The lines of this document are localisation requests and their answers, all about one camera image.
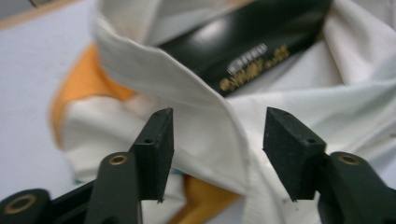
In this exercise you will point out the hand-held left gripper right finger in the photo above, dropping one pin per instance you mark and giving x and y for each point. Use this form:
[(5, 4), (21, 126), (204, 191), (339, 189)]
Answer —
[(289, 155)]

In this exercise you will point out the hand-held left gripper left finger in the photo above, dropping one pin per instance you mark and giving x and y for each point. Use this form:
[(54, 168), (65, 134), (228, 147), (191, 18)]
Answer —
[(152, 155)]

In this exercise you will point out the white canvas tote bag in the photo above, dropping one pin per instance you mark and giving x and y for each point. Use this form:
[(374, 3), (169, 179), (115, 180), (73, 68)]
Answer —
[(202, 124)]

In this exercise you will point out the black glossy box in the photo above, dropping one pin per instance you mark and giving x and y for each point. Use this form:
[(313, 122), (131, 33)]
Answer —
[(233, 40)]

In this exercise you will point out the pale blue table sheet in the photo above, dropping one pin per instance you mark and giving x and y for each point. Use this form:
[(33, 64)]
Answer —
[(28, 93)]

